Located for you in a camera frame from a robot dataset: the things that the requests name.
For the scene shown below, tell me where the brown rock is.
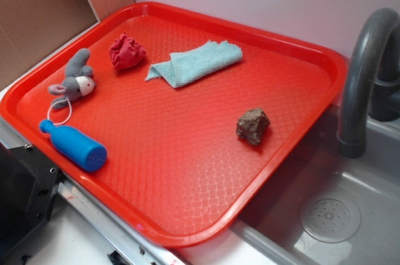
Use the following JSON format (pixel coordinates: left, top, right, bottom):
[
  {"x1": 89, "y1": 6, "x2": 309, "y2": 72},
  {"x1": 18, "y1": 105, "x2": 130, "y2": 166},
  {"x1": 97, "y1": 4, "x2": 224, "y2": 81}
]
[{"x1": 236, "y1": 107, "x2": 271, "y2": 146}]

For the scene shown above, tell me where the red plastic tray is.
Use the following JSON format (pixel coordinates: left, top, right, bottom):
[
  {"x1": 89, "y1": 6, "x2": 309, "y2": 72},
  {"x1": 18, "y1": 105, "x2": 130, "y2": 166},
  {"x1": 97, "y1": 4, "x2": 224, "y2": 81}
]
[{"x1": 1, "y1": 2, "x2": 347, "y2": 248}]

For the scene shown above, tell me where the light blue folded cloth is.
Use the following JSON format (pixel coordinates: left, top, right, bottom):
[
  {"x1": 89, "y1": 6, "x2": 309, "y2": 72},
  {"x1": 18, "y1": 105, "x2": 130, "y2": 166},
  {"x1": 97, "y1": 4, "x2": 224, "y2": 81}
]
[{"x1": 145, "y1": 41, "x2": 243, "y2": 89}]

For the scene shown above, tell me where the crumpled red cloth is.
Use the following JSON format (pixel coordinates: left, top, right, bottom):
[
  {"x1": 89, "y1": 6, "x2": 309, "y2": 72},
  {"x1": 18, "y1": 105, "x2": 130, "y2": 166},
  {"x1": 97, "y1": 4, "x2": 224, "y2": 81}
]
[{"x1": 109, "y1": 32, "x2": 146, "y2": 71}]

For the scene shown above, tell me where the blue plastic toy bottle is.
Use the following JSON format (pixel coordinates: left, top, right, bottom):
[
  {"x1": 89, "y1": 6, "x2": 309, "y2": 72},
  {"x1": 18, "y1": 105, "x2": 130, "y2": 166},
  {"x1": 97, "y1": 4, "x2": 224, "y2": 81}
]
[{"x1": 39, "y1": 119, "x2": 108, "y2": 172}]

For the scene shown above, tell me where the grey plush donkey toy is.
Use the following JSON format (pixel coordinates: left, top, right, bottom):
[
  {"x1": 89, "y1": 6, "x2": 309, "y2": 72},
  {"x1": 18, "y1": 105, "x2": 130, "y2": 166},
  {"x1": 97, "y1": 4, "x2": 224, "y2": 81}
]
[{"x1": 48, "y1": 48, "x2": 95, "y2": 109}]

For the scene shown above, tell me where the round sink drain cover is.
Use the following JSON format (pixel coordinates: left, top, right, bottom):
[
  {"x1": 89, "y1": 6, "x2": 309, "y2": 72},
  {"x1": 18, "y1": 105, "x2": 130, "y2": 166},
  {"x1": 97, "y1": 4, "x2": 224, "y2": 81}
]
[{"x1": 299, "y1": 192, "x2": 361, "y2": 244}]

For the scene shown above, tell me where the grey curved faucet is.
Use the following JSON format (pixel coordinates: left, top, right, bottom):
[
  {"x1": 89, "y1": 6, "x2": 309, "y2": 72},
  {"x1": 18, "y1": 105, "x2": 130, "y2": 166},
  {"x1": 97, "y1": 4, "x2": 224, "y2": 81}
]
[{"x1": 337, "y1": 8, "x2": 399, "y2": 158}]

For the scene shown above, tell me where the brown cardboard panel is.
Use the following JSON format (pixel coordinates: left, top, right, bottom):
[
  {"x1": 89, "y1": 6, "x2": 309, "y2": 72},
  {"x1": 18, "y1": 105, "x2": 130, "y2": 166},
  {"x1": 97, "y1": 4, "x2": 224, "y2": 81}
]
[{"x1": 1, "y1": 0, "x2": 135, "y2": 89}]

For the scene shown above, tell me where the white elastic loop string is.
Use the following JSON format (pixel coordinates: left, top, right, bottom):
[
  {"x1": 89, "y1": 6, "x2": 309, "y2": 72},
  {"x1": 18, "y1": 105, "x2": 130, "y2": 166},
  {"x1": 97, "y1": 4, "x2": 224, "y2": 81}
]
[{"x1": 47, "y1": 97, "x2": 73, "y2": 128}]

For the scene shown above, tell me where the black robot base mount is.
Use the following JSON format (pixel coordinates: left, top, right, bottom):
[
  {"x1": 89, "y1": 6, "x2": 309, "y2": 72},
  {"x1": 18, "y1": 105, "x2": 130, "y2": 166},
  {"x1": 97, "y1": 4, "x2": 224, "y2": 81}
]
[{"x1": 1, "y1": 145, "x2": 61, "y2": 264}]

